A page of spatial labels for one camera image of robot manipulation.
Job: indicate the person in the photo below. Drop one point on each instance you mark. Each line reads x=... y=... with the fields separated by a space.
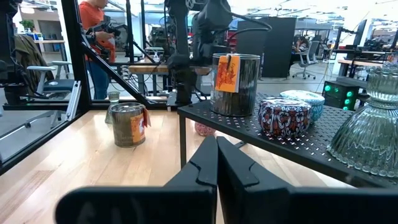
x=299 y=46
x=90 y=18

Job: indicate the small potted plant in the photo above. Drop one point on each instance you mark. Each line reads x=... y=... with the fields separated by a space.
x=27 y=25

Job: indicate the silver candle can orange tag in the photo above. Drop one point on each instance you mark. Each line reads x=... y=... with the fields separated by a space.
x=245 y=93
x=124 y=127

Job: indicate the silver aluminium extrusion piece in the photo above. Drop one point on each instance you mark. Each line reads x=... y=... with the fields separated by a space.
x=74 y=99

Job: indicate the blue patterned candle tin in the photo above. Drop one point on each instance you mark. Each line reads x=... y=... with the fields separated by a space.
x=311 y=99

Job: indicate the wooden top desk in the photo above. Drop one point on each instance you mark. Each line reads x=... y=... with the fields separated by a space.
x=357 y=63

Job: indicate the black handheld camera rig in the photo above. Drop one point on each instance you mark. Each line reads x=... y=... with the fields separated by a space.
x=105 y=28

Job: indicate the grey office chair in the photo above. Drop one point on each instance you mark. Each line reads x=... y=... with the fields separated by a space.
x=311 y=53
x=57 y=85

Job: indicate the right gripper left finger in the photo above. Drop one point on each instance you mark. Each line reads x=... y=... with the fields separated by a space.
x=149 y=205

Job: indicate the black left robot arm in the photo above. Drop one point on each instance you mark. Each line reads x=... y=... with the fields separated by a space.
x=183 y=46

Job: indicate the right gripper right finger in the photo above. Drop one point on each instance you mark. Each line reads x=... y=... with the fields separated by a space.
x=280 y=208

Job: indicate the clear glass cup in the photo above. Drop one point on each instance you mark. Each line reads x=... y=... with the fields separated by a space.
x=367 y=137

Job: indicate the black perforated metal shelf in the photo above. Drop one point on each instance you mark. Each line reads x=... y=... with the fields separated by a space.
x=245 y=127

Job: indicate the black computer green lights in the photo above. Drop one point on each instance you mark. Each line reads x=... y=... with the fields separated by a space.
x=335 y=96

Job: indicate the black aluminium table frame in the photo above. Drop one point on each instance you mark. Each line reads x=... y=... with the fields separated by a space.
x=74 y=46

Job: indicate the wooden side table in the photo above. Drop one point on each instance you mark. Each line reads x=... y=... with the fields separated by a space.
x=146 y=69

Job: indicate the black partition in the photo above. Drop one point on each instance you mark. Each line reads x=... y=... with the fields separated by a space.
x=276 y=46

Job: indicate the olive jacket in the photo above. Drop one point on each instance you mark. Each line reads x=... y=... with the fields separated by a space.
x=28 y=59

